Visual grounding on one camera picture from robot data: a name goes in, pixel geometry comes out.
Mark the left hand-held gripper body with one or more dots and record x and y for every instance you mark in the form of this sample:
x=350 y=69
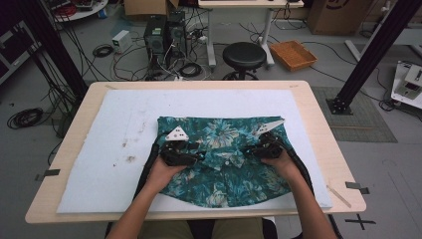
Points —
x=177 y=152

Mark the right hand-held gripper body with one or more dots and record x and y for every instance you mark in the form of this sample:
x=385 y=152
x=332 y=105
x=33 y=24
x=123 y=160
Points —
x=267 y=147

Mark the teal floral short-sleeved shirt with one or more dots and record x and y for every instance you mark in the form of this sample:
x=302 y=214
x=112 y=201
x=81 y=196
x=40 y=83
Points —
x=219 y=132

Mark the person's right hand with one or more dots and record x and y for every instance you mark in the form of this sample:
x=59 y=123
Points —
x=285 y=166

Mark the person's left hand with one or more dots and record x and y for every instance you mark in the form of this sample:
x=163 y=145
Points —
x=161 y=176

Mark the white foam mat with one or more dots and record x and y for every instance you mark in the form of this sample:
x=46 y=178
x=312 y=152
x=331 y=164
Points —
x=116 y=109

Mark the person's legs in olive trousers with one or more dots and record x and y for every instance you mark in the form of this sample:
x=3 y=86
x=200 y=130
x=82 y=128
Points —
x=232 y=230

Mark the thin wooden stick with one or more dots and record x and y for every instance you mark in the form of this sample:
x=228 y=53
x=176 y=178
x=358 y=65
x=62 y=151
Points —
x=338 y=195

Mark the black round stool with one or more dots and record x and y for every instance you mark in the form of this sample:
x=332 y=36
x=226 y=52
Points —
x=244 y=54

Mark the dark tape strip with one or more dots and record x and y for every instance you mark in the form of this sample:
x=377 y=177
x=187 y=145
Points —
x=51 y=173
x=355 y=186

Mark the grey floor mat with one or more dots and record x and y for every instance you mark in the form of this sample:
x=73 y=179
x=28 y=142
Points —
x=361 y=116

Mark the black computer tower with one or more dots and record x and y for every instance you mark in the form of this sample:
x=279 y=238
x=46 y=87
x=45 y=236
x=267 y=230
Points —
x=155 y=40
x=177 y=33

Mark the black tape cross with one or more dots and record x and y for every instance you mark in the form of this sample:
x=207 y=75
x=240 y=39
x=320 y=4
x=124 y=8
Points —
x=360 y=221

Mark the white power supply box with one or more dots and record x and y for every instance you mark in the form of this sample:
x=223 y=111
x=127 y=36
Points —
x=121 y=40

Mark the white desk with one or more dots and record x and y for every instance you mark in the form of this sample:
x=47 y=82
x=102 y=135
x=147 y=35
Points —
x=249 y=3

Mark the small cardboard box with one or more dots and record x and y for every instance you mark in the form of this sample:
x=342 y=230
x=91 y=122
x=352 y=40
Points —
x=146 y=6

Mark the large cardboard box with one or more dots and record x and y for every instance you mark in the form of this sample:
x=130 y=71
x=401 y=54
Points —
x=341 y=20

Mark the white device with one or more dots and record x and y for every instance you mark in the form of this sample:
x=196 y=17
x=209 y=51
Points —
x=408 y=86

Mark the round white table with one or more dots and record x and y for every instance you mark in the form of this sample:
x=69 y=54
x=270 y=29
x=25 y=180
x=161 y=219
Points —
x=89 y=10

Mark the black aluminium post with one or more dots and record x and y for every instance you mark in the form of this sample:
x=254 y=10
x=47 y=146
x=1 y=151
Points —
x=371 y=56
x=56 y=53

